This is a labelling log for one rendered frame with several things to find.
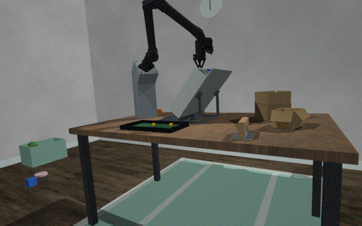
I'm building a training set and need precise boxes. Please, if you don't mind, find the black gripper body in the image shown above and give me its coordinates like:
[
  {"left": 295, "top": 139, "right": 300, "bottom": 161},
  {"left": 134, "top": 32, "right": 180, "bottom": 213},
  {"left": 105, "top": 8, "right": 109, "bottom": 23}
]
[{"left": 193, "top": 47, "right": 206, "bottom": 59}]

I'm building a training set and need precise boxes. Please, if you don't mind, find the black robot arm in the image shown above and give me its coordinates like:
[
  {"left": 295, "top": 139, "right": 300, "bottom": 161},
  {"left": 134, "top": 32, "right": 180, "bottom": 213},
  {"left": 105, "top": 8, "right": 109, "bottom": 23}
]
[{"left": 138, "top": 0, "right": 213, "bottom": 72}]

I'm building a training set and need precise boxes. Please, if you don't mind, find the grey bank of square funnels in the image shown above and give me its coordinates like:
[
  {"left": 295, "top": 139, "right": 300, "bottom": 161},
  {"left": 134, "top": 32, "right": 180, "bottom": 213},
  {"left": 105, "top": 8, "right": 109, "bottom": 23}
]
[{"left": 158, "top": 68, "right": 233, "bottom": 122}]

